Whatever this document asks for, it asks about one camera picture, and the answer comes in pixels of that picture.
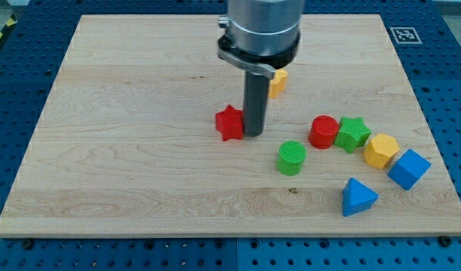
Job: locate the red cylinder block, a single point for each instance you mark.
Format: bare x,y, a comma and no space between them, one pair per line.
323,132

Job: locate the blue triangle block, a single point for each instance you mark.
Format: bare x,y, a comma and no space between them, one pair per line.
357,198

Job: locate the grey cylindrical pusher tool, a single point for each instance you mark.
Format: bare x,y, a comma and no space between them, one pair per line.
254,103

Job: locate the red star block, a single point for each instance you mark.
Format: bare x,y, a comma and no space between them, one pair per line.
229,123

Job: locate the green cylinder block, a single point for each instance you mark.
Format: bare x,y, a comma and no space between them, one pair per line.
291,156

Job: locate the wooden board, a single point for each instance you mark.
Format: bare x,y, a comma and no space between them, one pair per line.
126,145

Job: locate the white fiducial marker tag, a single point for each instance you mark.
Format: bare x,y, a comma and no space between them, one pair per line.
405,35

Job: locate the yellow heart block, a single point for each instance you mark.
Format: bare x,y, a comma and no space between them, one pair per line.
278,83

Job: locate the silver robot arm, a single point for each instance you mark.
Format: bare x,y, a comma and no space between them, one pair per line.
260,36

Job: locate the blue cube block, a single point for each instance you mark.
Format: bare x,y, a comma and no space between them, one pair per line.
408,169

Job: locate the green star block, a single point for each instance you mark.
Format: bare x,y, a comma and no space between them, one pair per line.
352,134

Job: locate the black yellow hazard tape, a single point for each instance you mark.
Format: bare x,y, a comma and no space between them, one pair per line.
7,28

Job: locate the yellow hexagon block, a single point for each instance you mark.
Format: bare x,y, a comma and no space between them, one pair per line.
381,150

